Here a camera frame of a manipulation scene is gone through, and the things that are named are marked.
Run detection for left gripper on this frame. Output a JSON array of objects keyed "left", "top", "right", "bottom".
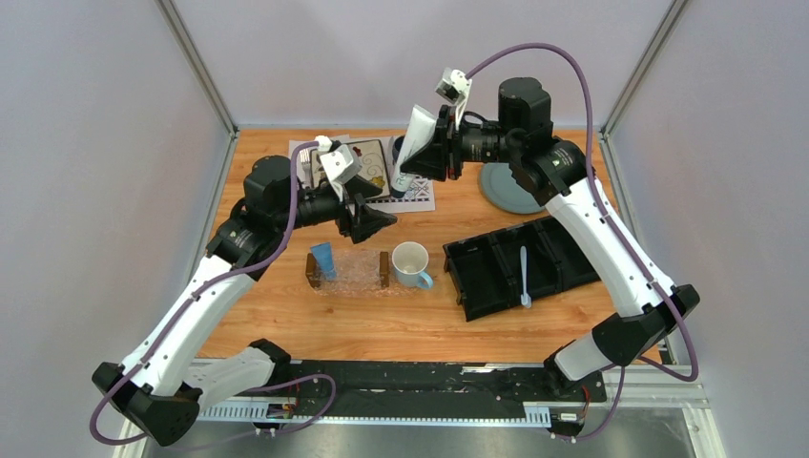
[{"left": 274, "top": 174, "right": 397, "bottom": 243}]

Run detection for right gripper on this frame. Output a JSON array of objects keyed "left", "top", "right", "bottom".
[{"left": 401, "top": 105, "right": 521, "bottom": 181}]

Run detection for glass holder with wooden ends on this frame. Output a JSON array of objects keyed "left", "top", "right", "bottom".
[{"left": 304, "top": 250, "right": 391, "bottom": 294}]

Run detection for blue toothpaste tube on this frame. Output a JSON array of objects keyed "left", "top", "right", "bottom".
[{"left": 310, "top": 242, "right": 338, "bottom": 281}]

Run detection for white mug with blue handle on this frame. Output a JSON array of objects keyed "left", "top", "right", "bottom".
[{"left": 391, "top": 241, "right": 434, "bottom": 290}]

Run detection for black compartment organizer box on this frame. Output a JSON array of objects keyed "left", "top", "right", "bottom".
[{"left": 443, "top": 217, "right": 599, "bottom": 322}]

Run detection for light blue toothbrush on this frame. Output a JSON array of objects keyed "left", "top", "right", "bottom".
[{"left": 519, "top": 245, "right": 532, "bottom": 308}]

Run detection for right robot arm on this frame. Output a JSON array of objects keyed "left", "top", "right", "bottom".
[{"left": 399, "top": 71, "right": 700, "bottom": 400}]

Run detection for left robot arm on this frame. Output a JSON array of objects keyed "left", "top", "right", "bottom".
[{"left": 92, "top": 156, "right": 397, "bottom": 447}]

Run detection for white patterned placemat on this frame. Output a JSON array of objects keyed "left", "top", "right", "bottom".
[{"left": 287, "top": 134, "right": 437, "bottom": 215}]

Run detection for dark blue ceramic cup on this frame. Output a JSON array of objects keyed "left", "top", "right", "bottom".
[{"left": 388, "top": 135, "right": 405, "bottom": 168}]

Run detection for square floral ceramic plate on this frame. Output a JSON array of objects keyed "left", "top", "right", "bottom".
[{"left": 304, "top": 137, "right": 391, "bottom": 200}]

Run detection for round grey-blue plate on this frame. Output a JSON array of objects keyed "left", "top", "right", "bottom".
[{"left": 478, "top": 163, "right": 544, "bottom": 215}]

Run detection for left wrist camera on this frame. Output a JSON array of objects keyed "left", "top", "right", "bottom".
[{"left": 315, "top": 135, "right": 362, "bottom": 202}]

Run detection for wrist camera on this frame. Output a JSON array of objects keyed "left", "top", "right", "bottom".
[
  {"left": 315, "top": 135, "right": 362, "bottom": 202},
  {"left": 435, "top": 67, "right": 472, "bottom": 130}
]

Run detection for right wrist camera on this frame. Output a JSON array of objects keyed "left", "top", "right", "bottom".
[{"left": 435, "top": 67, "right": 472, "bottom": 130}]

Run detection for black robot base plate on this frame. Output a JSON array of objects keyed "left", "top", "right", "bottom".
[{"left": 266, "top": 360, "right": 607, "bottom": 420}]

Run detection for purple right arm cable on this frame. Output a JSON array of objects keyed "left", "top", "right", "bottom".
[{"left": 464, "top": 42, "right": 700, "bottom": 443}]

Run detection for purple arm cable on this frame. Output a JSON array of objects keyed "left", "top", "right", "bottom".
[
  {"left": 464, "top": 42, "right": 700, "bottom": 443},
  {"left": 88, "top": 139, "right": 340, "bottom": 451}
]

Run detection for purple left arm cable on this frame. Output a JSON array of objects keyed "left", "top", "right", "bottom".
[{"left": 88, "top": 139, "right": 340, "bottom": 451}]

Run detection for aluminium frame rail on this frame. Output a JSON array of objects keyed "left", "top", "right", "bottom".
[{"left": 197, "top": 360, "right": 710, "bottom": 427}]

